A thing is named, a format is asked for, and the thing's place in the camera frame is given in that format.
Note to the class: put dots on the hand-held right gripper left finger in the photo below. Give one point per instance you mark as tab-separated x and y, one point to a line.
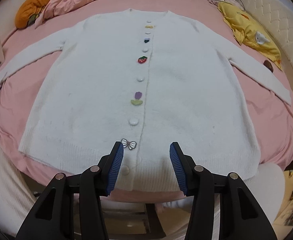
116	166

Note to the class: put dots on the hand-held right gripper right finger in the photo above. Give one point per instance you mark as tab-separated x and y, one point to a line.
177	166

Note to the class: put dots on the white knit cardigan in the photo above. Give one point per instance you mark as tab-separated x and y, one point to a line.
91	100

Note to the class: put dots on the dark wooden stool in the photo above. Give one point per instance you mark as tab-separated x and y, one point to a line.
134	220

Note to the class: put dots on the person's white-clad leg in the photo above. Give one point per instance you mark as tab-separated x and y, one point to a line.
4	192
269	187

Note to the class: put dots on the yellow garment with cat patch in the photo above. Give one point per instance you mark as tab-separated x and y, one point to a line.
251	33

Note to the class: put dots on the pink bed sheet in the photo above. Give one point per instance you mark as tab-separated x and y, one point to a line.
199	5

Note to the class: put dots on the cream quilted headboard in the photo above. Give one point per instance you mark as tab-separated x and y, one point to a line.
274	25

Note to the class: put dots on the orange plush pillow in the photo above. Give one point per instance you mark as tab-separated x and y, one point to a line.
29	8

